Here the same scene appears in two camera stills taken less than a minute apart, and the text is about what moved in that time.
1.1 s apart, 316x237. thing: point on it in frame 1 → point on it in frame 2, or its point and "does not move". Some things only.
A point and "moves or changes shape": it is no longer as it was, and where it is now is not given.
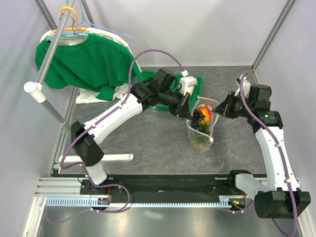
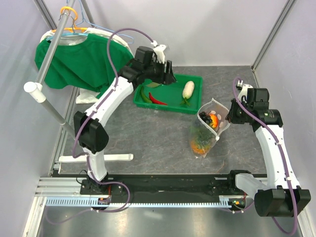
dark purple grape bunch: [197, 116] → [206, 117]
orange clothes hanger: [71, 29] does not move
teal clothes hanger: [69, 34] does not move
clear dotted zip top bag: [201, 123] moves or changes shape
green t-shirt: [95, 63] does not move
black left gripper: [182, 109] → [170, 78]
